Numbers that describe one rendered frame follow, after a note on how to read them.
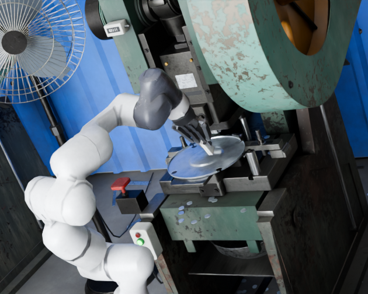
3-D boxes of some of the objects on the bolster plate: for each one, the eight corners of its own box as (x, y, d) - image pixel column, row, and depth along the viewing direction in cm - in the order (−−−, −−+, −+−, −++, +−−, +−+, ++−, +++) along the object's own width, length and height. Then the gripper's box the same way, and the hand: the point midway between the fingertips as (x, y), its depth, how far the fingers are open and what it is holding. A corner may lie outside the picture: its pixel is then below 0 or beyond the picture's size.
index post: (259, 175, 253) (251, 151, 249) (251, 175, 254) (243, 151, 250) (261, 170, 255) (254, 147, 251) (254, 171, 256) (246, 147, 253)
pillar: (251, 141, 271) (240, 108, 265) (246, 142, 272) (235, 108, 267) (253, 138, 273) (242, 105, 267) (247, 139, 274) (237, 106, 268)
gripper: (158, 122, 228) (192, 162, 245) (194, 117, 222) (227, 159, 238) (163, 102, 232) (197, 143, 249) (199, 97, 225) (231, 140, 242)
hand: (207, 146), depth 241 cm, fingers closed
